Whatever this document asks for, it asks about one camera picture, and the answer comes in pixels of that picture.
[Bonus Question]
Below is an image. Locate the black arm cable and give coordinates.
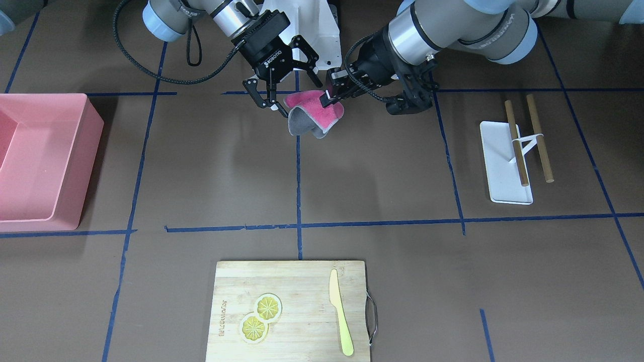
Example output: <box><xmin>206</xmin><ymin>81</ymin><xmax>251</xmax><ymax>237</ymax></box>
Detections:
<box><xmin>112</xmin><ymin>0</ymin><xmax>262</xmax><ymax>85</ymax></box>

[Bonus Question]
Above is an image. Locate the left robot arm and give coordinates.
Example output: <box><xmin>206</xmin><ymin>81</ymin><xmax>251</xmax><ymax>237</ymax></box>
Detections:
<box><xmin>319</xmin><ymin>1</ymin><xmax>642</xmax><ymax>115</ymax></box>

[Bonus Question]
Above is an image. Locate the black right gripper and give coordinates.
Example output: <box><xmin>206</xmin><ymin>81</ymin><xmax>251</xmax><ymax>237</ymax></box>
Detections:
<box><xmin>238</xmin><ymin>9</ymin><xmax>324</xmax><ymax>119</ymax></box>

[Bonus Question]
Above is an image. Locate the lemon slice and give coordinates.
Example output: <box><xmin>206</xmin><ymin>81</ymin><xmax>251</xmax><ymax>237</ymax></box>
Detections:
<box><xmin>238</xmin><ymin>313</ymin><xmax>270</xmax><ymax>344</ymax></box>
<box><xmin>255</xmin><ymin>293</ymin><xmax>283</xmax><ymax>324</ymax></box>

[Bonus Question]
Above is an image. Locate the yellow plastic knife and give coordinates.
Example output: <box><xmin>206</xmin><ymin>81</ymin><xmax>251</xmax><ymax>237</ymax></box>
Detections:
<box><xmin>329</xmin><ymin>268</ymin><xmax>354</xmax><ymax>356</ymax></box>

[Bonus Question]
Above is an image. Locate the white towel rack tray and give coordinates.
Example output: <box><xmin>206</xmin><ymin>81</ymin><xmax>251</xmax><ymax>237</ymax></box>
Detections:
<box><xmin>480</xmin><ymin>121</ymin><xmax>533</xmax><ymax>205</ymax></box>

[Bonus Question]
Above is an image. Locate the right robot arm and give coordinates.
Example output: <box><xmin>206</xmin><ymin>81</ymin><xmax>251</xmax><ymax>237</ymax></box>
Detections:
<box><xmin>142</xmin><ymin>1</ymin><xmax>322</xmax><ymax>116</ymax></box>

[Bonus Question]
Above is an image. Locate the pink plastic bin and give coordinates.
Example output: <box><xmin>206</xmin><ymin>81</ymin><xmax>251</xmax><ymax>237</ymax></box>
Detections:
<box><xmin>1</xmin><ymin>93</ymin><xmax>104</xmax><ymax>232</ymax></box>

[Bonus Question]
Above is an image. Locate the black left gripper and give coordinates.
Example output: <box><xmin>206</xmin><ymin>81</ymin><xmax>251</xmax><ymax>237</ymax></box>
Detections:
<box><xmin>320</xmin><ymin>28</ymin><xmax>438</xmax><ymax>116</ymax></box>

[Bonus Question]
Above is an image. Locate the pink and grey cloth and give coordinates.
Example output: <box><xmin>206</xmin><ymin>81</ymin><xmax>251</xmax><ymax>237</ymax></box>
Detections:
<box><xmin>284</xmin><ymin>90</ymin><xmax>345</xmax><ymax>138</ymax></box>

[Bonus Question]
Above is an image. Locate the bamboo cutting board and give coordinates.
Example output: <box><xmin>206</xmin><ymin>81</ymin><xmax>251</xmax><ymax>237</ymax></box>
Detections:
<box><xmin>205</xmin><ymin>260</ymin><xmax>372</xmax><ymax>361</ymax></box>

